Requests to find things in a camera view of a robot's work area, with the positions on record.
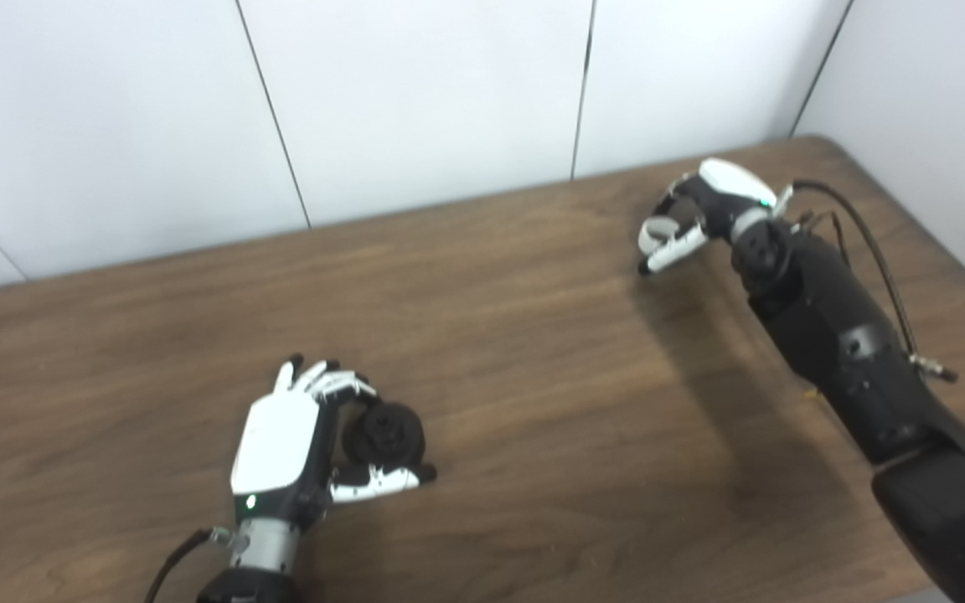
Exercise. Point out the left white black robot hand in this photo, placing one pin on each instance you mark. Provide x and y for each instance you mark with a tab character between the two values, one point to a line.
277	444

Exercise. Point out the round black plastic part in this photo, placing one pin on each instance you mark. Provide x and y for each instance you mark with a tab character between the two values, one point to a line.
386	434

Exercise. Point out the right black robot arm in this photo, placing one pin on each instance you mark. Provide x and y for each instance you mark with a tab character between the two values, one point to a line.
851	343

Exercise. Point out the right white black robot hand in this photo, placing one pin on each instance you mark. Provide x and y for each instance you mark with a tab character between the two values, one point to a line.
730	180

